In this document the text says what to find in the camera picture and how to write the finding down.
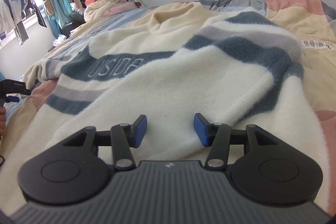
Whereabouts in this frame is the pink and cream pillow pile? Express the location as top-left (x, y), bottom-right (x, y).
top-left (84, 0), bottom-right (138, 22)

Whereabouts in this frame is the patchwork pastel bed quilt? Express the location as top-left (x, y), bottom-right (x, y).
top-left (1, 0), bottom-right (335, 214)

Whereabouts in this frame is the white fleece striped sweater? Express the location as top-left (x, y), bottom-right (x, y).
top-left (1, 3), bottom-right (330, 214)

